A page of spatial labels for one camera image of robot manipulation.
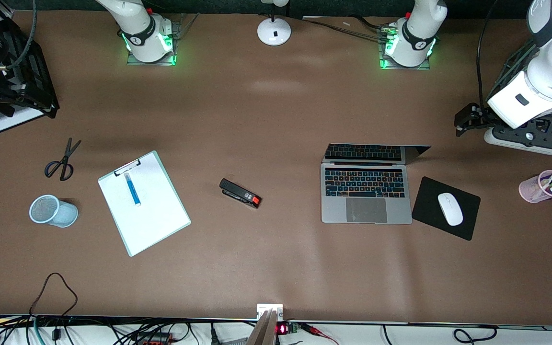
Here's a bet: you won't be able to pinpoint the silver laptop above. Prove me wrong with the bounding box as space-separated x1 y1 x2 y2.
321 143 432 225

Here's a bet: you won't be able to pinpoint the blue marker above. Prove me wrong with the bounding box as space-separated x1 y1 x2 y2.
124 172 142 207

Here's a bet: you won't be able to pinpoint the white paper stack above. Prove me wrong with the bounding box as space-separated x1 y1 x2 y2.
0 103 49 134

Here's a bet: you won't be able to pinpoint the black mesh document tray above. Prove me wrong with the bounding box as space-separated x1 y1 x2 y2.
0 0 60 120

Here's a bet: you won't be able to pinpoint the pink mesh pen cup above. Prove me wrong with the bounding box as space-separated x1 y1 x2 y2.
518 170 552 204

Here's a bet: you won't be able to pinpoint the black scissors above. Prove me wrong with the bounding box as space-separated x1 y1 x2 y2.
44 138 82 182

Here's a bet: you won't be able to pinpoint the white computer mouse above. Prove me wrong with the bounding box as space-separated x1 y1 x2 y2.
437 192 464 227

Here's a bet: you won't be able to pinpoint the black mouse pad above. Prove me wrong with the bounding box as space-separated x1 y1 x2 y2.
411 176 482 241

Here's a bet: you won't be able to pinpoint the light blue mesh cup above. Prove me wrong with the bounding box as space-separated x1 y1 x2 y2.
29 195 79 228

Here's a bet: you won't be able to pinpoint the green clipboard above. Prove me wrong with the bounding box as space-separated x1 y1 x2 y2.
98 150 192 257

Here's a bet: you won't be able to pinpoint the white paper sheet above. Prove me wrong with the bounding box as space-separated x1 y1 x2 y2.
100 153 189 254

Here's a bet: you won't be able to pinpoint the white round stand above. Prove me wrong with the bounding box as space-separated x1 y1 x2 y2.
257 0 292 46

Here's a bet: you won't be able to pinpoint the black stapler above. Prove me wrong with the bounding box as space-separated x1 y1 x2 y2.
219 178 262 209

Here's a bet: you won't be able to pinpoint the white mounting plate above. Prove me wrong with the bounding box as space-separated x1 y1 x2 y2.
256 303 284 321

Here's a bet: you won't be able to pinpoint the black orange power strip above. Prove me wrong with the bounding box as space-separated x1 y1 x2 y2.
135 332 174 345

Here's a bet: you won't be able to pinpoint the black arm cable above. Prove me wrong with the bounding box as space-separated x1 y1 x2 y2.
476 0 502 113

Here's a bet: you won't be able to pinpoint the dark wire document tray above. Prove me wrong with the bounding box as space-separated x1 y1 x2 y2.
489 38 552 135

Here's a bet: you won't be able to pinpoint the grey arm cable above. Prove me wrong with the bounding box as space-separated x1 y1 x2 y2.
3 0 37 70

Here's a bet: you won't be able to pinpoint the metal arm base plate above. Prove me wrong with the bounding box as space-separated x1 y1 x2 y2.
126 13 181 67
379 19 433 71

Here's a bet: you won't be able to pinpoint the black base cable bundle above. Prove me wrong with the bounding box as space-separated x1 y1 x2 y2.
300 14 401 46

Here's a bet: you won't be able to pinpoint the black looped cable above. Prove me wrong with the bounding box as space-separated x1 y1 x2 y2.
29 272 79 319

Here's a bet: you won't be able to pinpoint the black coiled cable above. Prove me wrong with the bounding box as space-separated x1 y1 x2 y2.
452 325 498 344

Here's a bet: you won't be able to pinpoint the green cable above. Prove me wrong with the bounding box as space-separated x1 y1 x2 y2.
33 317 47 345

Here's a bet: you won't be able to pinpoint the red cable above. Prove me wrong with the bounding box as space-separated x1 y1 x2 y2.
299 323 340 345

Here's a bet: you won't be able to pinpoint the aluminium profile post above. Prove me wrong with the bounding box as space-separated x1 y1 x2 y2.
246 309 279 345

